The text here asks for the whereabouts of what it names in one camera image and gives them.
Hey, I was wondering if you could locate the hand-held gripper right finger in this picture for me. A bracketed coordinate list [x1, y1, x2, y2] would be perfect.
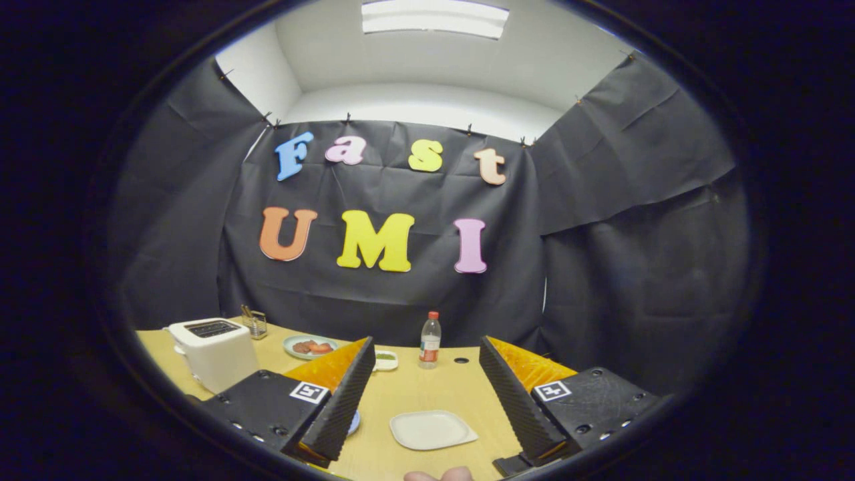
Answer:
[479, 336, 662, 468]

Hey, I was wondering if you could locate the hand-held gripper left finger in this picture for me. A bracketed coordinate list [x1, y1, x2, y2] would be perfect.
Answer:
[198, 336, 376, 468]

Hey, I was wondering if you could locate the pale green round plate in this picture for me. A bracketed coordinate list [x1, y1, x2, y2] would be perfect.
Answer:
[283, 335, 339, 361]

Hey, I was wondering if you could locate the white square plate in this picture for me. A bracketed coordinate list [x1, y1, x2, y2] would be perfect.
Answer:
[389, 410, 479, 451]

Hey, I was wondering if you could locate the clear bottle red cap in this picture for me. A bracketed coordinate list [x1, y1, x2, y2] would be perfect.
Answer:
[419, 311, 442, 370]

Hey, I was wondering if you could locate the clear utensil holder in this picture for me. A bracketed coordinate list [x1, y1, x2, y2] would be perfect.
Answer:
[242, 309, 269, 340]

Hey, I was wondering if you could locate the black backdrop cloth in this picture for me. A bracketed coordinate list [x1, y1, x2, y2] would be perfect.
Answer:
[110, 52, 752, 398]

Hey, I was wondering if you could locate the white toaster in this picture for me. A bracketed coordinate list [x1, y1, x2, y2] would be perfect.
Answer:
[167, 318, 260, 395]

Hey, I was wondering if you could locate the ceiling light panel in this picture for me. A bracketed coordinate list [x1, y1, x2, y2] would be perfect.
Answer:
[361, 0, 510, 39]

